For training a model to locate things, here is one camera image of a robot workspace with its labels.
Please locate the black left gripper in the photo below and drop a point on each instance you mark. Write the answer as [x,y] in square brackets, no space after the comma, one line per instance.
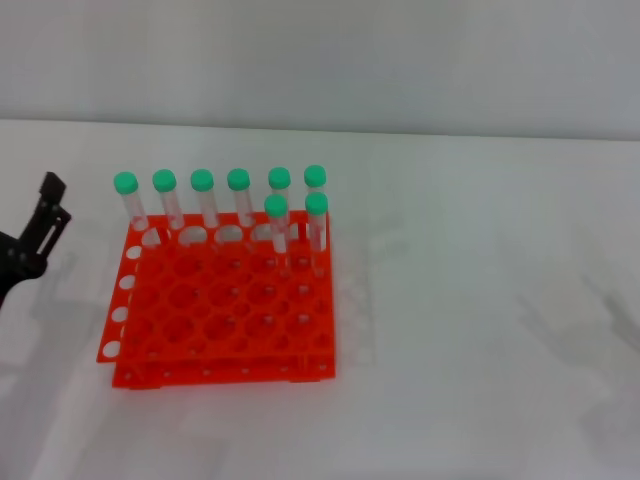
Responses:
[17,260]

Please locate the clear tube green cap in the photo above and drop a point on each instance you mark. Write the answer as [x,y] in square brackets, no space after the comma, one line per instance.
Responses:
[276,205]
[279,177]
[238,179]
[202,180]
[315,176]
[164,181]
[316,204]
[125,182]

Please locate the orange test tube rack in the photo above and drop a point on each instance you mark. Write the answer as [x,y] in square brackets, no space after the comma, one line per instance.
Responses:
[220,320]

